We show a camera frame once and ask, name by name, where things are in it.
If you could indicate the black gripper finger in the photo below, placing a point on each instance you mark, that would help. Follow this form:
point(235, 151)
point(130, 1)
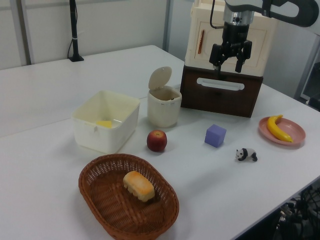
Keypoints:
point(216, 53)
point(243, 53)

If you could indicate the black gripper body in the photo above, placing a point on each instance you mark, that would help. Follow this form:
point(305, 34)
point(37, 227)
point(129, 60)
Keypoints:
point(235, 35)

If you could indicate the cream trash can lid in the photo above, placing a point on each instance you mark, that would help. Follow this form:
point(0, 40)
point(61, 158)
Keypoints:
point(160, 77)

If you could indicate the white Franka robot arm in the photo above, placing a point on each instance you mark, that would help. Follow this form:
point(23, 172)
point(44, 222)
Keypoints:
point(310, 15)

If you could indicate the cream plastic storage box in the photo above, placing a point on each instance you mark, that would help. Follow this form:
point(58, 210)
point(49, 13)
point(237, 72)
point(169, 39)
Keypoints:
point(265, 37)

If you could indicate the dark brown wooden drawer box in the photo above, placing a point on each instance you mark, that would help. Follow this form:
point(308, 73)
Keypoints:
point(220, 102)

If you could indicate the cream lidded cup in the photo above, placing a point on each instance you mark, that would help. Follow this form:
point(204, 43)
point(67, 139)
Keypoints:
point(162, 112)

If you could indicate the yellow banana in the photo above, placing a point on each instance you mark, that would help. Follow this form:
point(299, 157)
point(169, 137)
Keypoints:
point(273, 128)

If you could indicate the purple cube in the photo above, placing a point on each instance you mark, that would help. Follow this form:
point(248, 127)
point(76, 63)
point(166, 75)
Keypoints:
point(215, 136)

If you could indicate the pink plate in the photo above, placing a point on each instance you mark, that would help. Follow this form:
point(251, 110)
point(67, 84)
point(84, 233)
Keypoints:
point(295, 128)

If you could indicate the panda figurine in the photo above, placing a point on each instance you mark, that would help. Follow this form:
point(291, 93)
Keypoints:
point(247, 153)

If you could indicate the red apple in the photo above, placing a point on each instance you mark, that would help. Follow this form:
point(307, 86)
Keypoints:
point(156, 141)

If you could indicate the yellow cheese wedge toy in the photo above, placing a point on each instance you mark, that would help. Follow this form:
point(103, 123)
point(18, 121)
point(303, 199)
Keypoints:
point(104, 124)

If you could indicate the white plastic open container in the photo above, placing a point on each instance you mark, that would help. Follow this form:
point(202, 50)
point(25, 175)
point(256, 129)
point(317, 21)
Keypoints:
point(107, 140)

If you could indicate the toy bread loaf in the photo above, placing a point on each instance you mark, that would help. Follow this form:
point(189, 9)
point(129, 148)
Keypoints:
point(138, 185)

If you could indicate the black chair base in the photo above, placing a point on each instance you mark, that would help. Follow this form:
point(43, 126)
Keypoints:
point(303, 207)

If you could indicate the brown wicker basket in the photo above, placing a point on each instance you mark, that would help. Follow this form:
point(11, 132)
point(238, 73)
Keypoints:
point(120, 220)

